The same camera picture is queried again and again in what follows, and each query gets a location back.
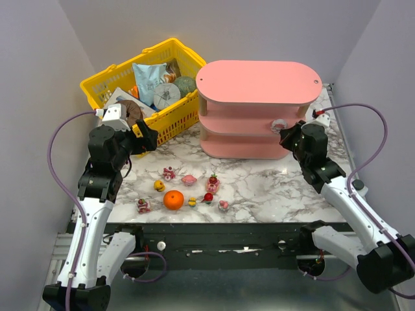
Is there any green melon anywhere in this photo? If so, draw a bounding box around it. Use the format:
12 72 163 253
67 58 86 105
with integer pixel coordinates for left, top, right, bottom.
173 76 196 98

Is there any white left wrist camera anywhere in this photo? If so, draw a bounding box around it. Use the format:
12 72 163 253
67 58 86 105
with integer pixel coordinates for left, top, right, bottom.
95 104 130 132

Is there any yellow duck toy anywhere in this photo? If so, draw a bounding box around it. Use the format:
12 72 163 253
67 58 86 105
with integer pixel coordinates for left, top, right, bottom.
154 180 165 192

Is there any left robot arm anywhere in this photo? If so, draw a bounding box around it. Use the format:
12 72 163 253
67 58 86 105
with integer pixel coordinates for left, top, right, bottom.
42 120 158 310

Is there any brown snack bag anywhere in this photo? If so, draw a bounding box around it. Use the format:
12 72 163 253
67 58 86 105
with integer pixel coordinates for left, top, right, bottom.
163 59 181 83

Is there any orange snack packet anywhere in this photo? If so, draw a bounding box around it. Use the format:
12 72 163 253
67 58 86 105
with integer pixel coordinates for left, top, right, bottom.
130 86 139 99

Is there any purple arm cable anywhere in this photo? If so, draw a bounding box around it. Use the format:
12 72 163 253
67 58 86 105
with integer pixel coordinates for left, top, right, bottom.
319 103 415 301
47 109 98 311

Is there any pink bear donut toy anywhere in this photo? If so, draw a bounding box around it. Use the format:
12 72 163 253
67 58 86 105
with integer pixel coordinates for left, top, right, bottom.
206 174 220 194

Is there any pink round planet toy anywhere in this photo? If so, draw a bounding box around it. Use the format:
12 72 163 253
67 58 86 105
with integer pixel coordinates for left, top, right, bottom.
181 174 197 187

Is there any white ring pink figure toy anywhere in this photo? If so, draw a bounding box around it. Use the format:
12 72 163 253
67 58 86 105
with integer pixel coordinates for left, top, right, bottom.
270 119 287 134

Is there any white and blue box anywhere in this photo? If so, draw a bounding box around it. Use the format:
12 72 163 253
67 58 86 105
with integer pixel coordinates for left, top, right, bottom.
104 87 156 119

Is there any brown striped wrapped roll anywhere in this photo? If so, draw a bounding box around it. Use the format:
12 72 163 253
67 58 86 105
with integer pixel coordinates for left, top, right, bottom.
117 100 144 127

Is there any pink bear strawberry toy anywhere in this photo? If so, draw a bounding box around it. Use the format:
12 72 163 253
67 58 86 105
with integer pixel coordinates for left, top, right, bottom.
163 167 176 181

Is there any red strawberry figure toy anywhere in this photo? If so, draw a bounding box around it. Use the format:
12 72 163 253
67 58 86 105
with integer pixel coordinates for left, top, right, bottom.
202 192 214 205

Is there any grey paper-wrapped roll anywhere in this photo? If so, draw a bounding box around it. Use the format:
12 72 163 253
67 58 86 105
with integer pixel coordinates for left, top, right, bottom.
153 83 181 111

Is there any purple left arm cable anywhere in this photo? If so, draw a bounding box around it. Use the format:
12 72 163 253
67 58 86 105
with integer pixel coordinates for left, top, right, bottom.
47 109 98 311

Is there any light blue cassava chips bag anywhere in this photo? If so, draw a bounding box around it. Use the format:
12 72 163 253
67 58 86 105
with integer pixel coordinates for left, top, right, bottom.
132 63 169 106

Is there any pink bear toy front left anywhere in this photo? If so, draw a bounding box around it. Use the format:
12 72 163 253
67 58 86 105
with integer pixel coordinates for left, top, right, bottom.
136 198 151 214

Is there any orange fruit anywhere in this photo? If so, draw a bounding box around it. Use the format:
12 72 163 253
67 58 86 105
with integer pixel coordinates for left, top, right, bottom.
163 190 184 211

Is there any small yellow minion toy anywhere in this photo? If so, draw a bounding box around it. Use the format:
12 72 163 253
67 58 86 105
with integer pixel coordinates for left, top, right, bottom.
188 197 196 207

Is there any pink three-tier wooden shelf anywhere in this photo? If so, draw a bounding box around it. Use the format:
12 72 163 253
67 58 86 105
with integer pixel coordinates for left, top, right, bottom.
196 60 322 160

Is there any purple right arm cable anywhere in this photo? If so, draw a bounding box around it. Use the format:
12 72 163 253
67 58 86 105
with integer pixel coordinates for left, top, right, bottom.
319 103 415 301

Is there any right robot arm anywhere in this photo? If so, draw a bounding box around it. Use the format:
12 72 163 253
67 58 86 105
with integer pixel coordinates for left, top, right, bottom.
280 121 414 294

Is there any black front mounting rail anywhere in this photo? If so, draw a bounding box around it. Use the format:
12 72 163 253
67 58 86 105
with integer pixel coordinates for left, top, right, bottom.
64 220 361 271

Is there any yellow plastic shopping basket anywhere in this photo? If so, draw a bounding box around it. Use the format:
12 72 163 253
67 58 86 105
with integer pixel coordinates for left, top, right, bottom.
80 38 206 145

